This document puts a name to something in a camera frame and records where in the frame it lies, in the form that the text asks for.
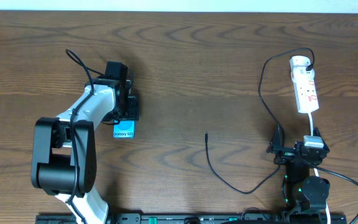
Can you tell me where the blue screen Galaxy smartphone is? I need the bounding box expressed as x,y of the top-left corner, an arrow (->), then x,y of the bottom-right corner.
112,121 -> 135,139

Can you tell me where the black USB charging cable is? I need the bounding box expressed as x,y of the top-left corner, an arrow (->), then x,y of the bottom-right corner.
204,47 -> 316,195

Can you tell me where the white power strip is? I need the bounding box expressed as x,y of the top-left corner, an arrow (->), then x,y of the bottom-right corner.
291,67 -> 319,114

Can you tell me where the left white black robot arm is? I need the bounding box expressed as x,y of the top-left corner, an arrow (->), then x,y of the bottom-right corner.
30,62 -> 139,224

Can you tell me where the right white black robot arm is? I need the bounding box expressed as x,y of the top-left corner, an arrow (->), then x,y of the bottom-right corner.
266,125 -> 330,223

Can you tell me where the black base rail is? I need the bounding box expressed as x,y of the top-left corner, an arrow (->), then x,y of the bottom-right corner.
35,212 -> 348,224

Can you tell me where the white power strip cord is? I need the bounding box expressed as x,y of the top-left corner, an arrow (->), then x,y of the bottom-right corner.
307,112 -> 332,224

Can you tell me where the white USB charger plug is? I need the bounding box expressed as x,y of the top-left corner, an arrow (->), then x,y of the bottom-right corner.
290,55 -> 311,70

